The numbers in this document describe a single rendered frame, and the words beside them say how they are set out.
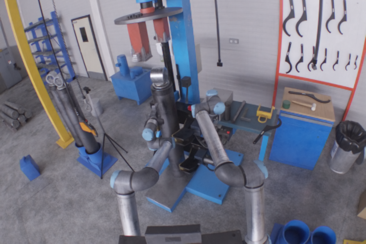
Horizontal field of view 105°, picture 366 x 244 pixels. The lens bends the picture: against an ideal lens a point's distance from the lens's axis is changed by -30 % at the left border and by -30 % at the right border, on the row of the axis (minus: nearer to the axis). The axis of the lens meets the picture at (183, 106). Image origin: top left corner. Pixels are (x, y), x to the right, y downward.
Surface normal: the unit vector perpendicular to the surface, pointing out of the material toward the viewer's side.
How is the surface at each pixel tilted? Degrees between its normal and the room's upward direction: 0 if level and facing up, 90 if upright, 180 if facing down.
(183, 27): 90
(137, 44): 90
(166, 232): 29
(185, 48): 90
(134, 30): 90
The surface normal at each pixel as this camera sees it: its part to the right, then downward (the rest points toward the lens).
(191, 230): -0.11, -0.99
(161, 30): -0.36, 0.56
